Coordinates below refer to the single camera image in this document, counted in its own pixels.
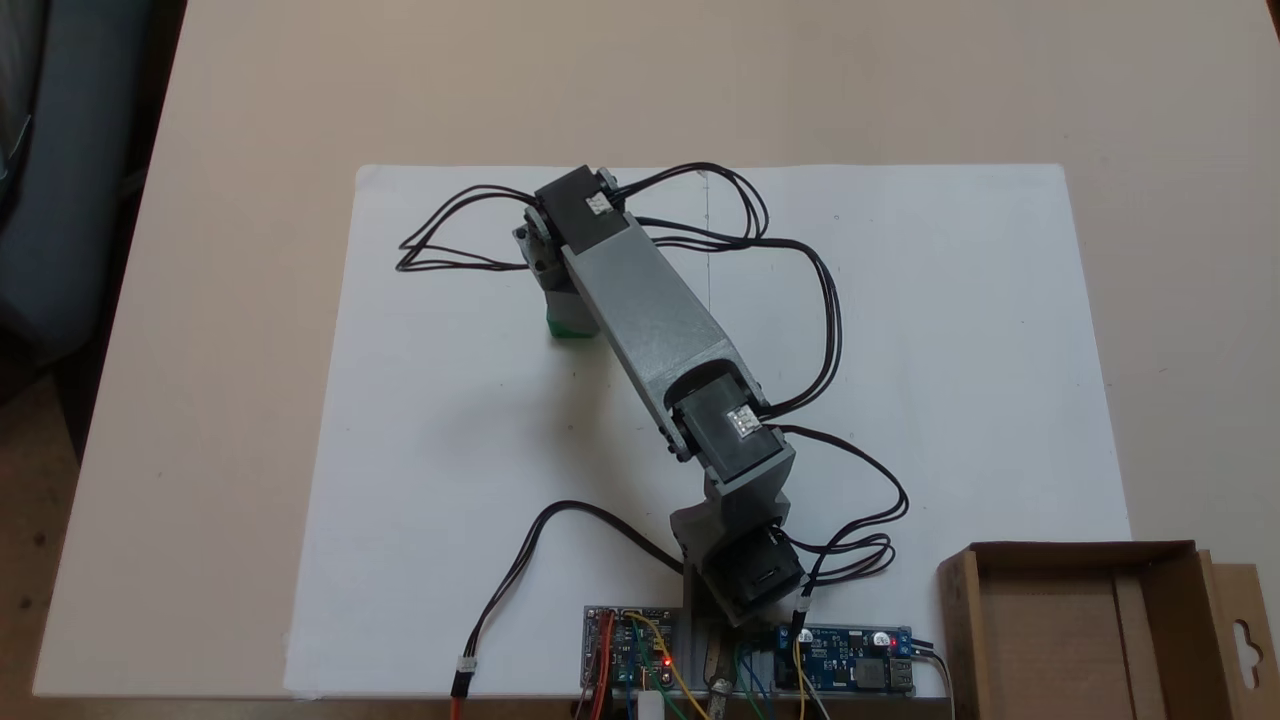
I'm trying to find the white paper sheet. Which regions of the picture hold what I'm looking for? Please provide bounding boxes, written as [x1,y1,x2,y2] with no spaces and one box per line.
[283,163,711,699]
[705,163,1136,699]

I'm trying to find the black shoulder servo cable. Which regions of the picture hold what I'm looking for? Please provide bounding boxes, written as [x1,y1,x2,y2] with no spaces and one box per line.
[770,424,911,586]

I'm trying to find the grey-blue chair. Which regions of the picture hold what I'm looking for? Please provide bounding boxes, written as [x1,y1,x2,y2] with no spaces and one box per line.
[0,0,156,361]

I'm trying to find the black gripper servo cable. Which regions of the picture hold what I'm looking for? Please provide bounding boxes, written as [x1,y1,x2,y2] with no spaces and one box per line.
[396,184,546,274]

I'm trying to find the orange jumper wires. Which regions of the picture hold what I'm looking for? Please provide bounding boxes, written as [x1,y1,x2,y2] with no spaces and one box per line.
[575,610,616,720]

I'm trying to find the blue circuit board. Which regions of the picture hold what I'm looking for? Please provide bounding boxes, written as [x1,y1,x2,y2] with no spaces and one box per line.
[775,625,916,696]

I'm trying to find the yellow jumper wire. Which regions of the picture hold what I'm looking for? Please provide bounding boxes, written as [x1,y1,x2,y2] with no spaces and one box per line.
[622,612,703,719]

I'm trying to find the brown cardboard box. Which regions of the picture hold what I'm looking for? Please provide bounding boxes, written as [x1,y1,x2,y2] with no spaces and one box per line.
[937,540,1269,720]

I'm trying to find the grey pivoting gripper finger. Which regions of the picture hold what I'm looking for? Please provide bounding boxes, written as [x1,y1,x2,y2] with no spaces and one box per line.
[547,268,599,326]

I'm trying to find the black forearm servo cable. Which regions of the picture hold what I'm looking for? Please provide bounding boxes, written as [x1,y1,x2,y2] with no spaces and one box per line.
[610,162,843,419]

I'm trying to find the grey power cable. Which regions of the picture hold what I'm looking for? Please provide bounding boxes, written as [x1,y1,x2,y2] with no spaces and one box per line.
[912,640,956,720]

